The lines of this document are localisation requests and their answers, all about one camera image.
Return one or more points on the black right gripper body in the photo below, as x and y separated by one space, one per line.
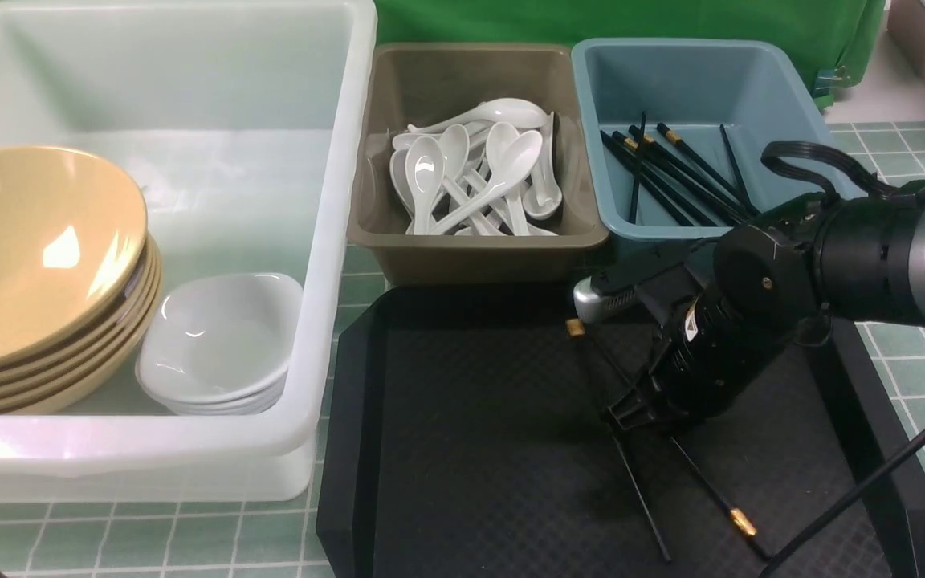
709 347

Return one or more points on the thin black chopstick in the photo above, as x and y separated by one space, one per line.
599 372

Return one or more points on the white square dish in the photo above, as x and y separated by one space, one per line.
237 328

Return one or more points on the tan noodle bowl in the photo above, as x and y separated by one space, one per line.
72 229

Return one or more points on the black chopstick gold band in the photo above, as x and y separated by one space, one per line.
736 516

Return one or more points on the white ceramic soup spoon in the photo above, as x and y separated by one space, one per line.
425 169

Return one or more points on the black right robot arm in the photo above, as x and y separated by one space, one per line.
812 259

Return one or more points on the stacked tan bowl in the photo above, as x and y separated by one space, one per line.
95 329
52 371
85 387
76 359

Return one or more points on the stacked tan bowl bottom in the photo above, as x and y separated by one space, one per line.
85 387

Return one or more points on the stacked tan bowl top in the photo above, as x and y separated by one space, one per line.
95 329

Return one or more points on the black chopstick in bin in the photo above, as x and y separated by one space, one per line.
620 147

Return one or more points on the black chopstick far right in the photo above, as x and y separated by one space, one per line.
741 190

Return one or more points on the upright black chopstick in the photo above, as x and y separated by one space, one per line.
638 148

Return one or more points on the blue plastic bin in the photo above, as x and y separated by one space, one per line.
693 85

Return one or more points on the black chopstick gold tip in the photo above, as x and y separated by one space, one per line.
703 166

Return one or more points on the white spoon right pile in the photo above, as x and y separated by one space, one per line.
544 197

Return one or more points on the blue binder clip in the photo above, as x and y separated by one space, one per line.
827 81

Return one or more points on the white spoon centre pile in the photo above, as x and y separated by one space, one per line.
509 168

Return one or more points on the black serving tray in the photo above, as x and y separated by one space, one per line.
463 442

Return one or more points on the white spoon top of pile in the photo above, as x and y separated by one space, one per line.
519 112

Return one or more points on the white spoon upright pile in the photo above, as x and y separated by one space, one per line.
454 144

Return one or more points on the white spoon left pile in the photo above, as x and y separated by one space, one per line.
397 172

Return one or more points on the brown plastic bin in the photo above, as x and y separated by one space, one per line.
425 83

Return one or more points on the large white plastic tub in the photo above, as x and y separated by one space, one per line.
241 122

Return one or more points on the stacked white dish top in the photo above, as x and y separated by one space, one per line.
218 399

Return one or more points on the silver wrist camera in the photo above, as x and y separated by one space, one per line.
592 306

